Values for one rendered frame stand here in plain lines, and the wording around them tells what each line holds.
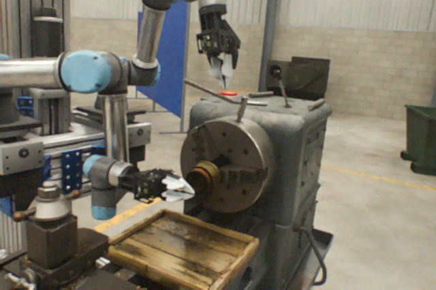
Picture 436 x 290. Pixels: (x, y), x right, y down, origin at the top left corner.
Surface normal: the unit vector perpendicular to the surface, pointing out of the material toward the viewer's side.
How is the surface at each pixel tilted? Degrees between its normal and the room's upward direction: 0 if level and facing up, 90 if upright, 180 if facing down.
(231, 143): 90
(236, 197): 90
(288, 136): 90
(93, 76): 89
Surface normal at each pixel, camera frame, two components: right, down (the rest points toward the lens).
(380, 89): -0.47, 0.16
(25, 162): 0.80, 0.19
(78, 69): 0.02, 0.21
